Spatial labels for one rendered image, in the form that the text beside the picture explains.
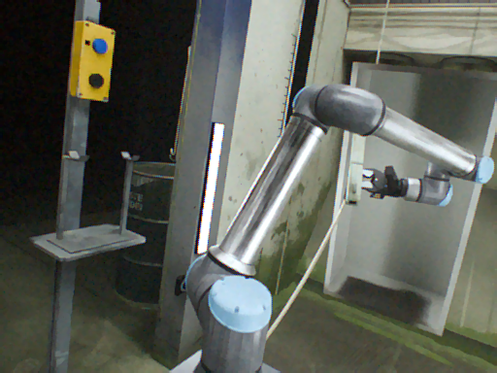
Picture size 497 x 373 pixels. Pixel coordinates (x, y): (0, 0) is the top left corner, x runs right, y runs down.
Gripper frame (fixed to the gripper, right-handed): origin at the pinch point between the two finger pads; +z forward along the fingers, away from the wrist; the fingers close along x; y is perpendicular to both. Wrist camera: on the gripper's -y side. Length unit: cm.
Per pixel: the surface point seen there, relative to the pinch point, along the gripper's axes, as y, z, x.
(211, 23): -11, 69, 60
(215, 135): 17, 60, 20
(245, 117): 29, 52, 42
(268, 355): 106, 21, -60
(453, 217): 53, -63, 17
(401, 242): 76, -43, 8
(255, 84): 22, 50, 59
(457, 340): 136, -100, -30
